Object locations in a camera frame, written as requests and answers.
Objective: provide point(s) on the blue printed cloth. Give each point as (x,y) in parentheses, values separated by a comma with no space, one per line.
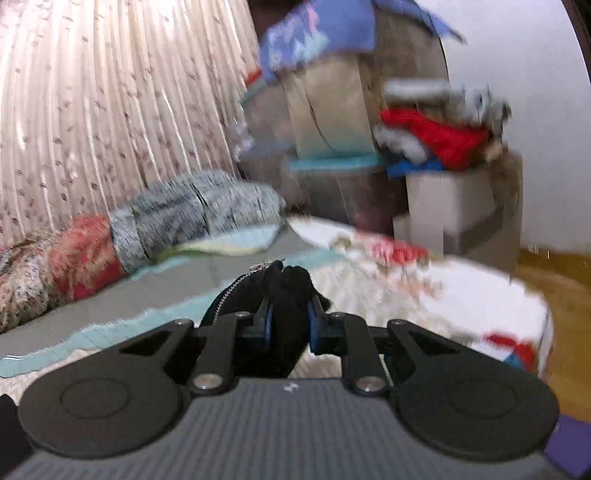
(323,27)

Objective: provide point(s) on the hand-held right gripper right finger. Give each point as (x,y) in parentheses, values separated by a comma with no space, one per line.
(314,323)

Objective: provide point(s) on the white floral mattress cover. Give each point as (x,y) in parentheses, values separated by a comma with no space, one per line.
(438,295)

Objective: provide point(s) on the storage bin with teal lid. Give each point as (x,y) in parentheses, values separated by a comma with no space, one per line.
(346,189)

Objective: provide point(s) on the patterned zigzag bedsheet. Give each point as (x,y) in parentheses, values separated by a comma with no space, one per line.
(194,286)

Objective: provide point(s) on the pale yellow cloth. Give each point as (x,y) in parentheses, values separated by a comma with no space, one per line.
(221,248)

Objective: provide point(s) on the beige leaf print curtain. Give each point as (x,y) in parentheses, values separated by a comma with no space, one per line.
(106,106)

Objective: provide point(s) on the black pants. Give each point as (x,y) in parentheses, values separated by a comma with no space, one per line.
(288,295)

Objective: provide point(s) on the red and blue floral quilt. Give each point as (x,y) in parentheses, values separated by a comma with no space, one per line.
(92,249)

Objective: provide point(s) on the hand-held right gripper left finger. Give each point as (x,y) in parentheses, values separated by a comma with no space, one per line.
(267,321)

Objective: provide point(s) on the cardboard box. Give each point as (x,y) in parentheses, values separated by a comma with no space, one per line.
(461,212)

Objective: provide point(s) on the purple cloth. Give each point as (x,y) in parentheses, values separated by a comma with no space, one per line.
(572,443)

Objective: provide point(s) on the red cloth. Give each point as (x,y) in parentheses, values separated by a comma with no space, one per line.
(438,138)

